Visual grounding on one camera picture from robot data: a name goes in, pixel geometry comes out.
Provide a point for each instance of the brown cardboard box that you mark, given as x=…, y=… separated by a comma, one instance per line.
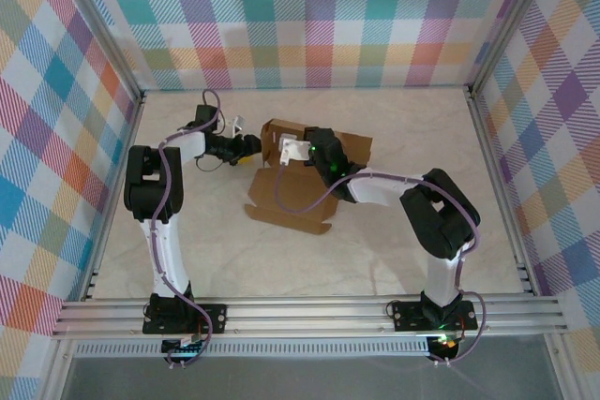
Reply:
x=304, y=222

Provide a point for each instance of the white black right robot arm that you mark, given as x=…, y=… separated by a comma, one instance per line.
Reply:
x=440, y=278

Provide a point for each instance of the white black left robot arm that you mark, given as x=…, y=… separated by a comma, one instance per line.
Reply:
x=164, y=250

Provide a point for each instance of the controller circuit board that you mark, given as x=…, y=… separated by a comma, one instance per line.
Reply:
x=445, y=343
x=185, y=348

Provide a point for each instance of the aluminium side rail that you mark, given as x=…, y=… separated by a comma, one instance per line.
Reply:
x=484, y=137
x=115, y=194

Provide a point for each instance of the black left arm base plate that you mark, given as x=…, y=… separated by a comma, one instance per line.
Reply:
x=211, y=318

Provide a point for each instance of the long aluminium mounting rail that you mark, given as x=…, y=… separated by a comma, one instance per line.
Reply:
x=304, y=315

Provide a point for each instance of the aluminium frame post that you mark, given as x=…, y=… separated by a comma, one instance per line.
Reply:
x=511, y=20
x=98, y=25

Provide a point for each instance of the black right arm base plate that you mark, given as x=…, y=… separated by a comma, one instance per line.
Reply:
x=408, y=315

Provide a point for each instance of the aluminium frame leg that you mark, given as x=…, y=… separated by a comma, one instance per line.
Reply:
x=56, y=372
x=562, y=372

